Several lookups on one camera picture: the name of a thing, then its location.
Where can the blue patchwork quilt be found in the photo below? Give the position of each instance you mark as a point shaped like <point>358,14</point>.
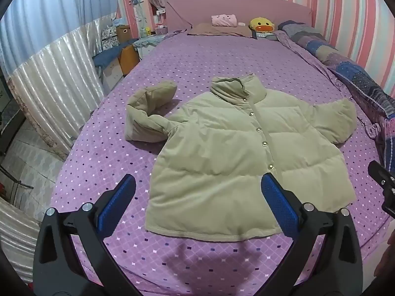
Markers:
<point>348,64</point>

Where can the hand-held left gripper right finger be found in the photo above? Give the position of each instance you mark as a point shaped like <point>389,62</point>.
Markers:
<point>279,203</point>

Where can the pink folded cloth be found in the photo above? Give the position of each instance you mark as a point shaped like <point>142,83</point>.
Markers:
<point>223,20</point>

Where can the pink bed headboard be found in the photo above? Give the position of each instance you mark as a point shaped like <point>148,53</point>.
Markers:
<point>234,6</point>

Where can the light blue curtain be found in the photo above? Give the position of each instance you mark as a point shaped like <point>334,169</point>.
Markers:
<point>61,6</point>

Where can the person's right hand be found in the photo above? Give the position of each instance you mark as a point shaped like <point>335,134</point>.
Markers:
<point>387,259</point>

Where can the cardboard box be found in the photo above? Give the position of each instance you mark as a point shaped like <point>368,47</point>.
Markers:
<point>122,33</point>

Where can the orange cabinet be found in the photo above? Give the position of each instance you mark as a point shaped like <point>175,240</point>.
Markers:
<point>129,58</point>

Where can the yellow duck plush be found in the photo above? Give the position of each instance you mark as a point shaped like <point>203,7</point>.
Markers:
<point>261,24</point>

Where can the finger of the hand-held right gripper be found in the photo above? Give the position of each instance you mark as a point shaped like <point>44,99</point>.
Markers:
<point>381,174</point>
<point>389,202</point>

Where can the purple spotted bed blanket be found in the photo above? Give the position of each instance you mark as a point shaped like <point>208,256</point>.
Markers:
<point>108,145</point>

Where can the brown pillow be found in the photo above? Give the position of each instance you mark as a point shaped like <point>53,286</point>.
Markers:
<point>209,30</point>

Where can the beige puffer jacket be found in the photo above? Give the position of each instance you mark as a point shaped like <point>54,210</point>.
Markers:
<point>216,160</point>

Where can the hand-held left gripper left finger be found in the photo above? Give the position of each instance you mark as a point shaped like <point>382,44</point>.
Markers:
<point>115,203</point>

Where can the silver striped curtain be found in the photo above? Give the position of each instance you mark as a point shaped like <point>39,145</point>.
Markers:
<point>55,77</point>

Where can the blue cloth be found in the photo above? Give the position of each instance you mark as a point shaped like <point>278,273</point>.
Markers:
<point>106,55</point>

